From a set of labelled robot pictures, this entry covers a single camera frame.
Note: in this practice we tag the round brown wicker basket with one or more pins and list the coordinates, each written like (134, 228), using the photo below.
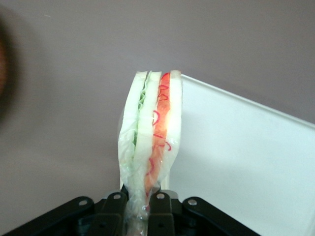
(3, 73)

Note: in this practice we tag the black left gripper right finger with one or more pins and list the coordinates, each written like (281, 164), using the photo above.
(187, 216)

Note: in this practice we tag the beige plastic tray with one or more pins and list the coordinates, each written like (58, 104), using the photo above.
(241, 152)

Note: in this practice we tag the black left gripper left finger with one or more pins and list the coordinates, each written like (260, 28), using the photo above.
(73, 216)

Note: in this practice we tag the triangle sandwich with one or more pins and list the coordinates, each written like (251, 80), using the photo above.
(152, 127)

